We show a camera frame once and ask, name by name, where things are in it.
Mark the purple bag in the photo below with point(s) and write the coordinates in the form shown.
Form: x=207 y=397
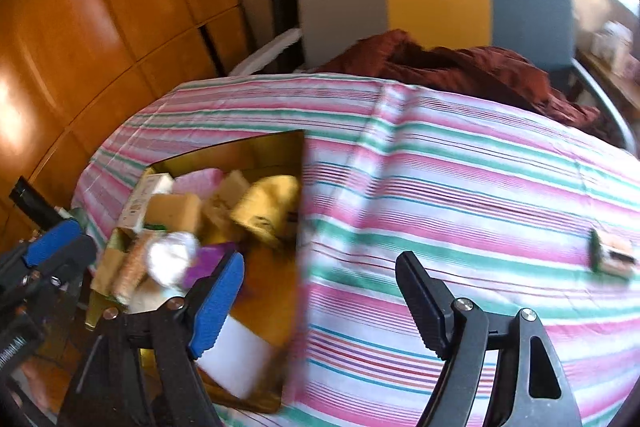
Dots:
x=205 y=262

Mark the yellow plush toy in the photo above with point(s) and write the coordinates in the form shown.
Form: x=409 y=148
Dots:
x=269 y=209

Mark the gold cardboard tray box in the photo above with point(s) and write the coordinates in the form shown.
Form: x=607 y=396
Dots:
x=267 y=302

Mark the pink tissue pack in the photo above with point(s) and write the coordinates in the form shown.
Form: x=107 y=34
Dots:
x=203 y=183

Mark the white plaster head figurine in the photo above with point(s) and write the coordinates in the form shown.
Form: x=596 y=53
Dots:
x=168 y=257

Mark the maroon crumpled blanket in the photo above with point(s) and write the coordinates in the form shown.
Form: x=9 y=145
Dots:
x=487 y=72

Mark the person left hand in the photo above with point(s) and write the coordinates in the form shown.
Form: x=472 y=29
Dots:
x=47 y=382

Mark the wooden desk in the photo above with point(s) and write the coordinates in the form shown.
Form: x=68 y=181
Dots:
x=623 y=91

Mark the green olive carton box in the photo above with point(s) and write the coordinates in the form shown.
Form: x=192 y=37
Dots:
x=110 y=262

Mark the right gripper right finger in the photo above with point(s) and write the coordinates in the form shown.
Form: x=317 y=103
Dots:
x=530 y=387

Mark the white foam block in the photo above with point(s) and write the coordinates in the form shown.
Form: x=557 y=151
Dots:
x=238 y=360

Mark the white boxes on desk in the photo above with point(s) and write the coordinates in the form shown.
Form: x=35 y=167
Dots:
x=611 y=44

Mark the striped pink green bedsheet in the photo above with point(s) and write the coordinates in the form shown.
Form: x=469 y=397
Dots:
x=497 y=202

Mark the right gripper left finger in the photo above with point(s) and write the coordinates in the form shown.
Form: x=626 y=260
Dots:
x=140 y=369

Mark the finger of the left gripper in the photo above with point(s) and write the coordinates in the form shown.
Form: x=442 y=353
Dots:
x=21 y=282
x=51 y=242

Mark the orange wooden wardrobe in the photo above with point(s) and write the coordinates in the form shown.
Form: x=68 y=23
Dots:
x=72 y=71

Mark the green cracker packet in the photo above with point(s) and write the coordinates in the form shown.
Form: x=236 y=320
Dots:
x=613 y=255
x=133 y=269

